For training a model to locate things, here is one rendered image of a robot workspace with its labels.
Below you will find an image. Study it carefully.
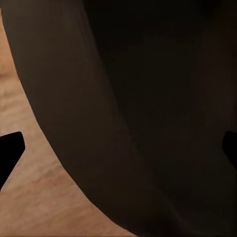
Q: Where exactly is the cauldron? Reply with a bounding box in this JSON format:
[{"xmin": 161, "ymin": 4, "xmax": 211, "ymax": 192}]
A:
[{"xmin": 0, "ymin": 0, "xmax": 237, "ymax": 237}]

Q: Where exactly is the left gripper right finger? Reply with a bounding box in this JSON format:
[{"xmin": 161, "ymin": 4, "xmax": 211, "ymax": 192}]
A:
[{"xmin": 222, "ymin": 131, "xmax": 237, "ymax": 170}]

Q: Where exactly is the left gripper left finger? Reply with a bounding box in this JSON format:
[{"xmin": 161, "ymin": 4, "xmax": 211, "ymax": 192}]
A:
[{"xmin": 0, "ymin": 131, "xmax": 25, "ymax": 189}]

